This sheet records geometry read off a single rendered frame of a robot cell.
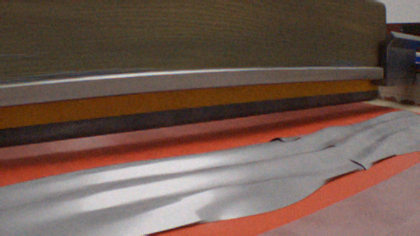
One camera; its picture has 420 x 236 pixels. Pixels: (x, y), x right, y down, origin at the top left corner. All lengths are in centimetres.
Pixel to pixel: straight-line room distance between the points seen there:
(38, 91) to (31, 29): 3
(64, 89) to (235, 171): 9
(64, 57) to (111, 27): 3
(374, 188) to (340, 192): 2
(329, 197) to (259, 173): 3
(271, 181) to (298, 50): 16
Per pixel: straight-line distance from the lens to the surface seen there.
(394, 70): 41
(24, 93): 20
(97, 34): 22
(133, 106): 24
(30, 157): 22
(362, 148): 23
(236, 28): 27
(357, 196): 16
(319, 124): 30
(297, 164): 18
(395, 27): 137
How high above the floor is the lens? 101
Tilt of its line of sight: 10 degrees down
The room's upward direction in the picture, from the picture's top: straight up
